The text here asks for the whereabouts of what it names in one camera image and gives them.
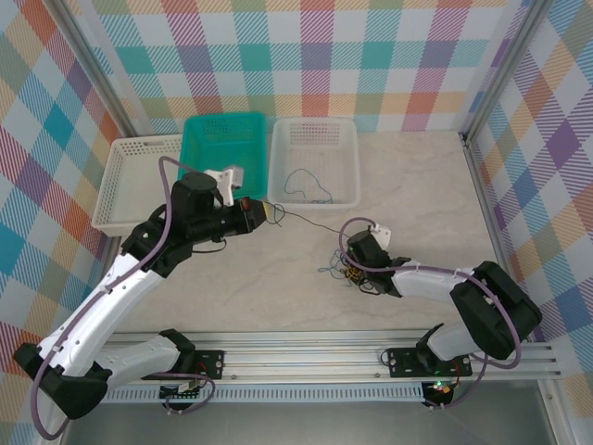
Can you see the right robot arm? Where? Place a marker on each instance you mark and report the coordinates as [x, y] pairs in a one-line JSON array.
[[431, 280]]

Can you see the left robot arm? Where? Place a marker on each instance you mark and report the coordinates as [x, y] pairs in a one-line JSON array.
[[92, 315]]

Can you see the cream round-hole basket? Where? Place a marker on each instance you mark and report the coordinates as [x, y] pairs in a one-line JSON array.
[[134, 185]]

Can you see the teal plastic basket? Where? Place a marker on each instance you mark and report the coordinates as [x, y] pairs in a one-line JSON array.
[[218, 143]]

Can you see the white slotted plastic basket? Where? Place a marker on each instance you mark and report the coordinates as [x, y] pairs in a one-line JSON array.
[[315, 148]]

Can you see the grey metal panel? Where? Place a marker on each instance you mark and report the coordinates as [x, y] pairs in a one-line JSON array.
[[301, 424]]

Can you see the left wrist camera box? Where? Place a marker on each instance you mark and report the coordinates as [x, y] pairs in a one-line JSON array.
[[227, 183]]

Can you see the aluminium mounting rail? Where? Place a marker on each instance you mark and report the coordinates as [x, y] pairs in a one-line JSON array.
[[301, 357]]

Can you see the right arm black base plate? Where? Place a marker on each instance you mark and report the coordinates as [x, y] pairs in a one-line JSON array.
[[403, 364]]

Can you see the right aluminium table rail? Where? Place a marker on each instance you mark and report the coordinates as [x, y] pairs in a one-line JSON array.
[[482, 185]]

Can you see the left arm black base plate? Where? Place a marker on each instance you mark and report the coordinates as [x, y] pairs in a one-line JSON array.
[[210, 364]]

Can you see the left aluminium frame post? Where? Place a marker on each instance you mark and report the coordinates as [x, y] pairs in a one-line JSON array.
[[97, 69]]

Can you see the aluminium frame post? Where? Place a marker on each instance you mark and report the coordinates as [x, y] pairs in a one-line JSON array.
[[97, 69], [505, 69]]

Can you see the right aluminium frame post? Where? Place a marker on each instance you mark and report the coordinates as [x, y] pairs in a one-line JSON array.
[[505, 69]]

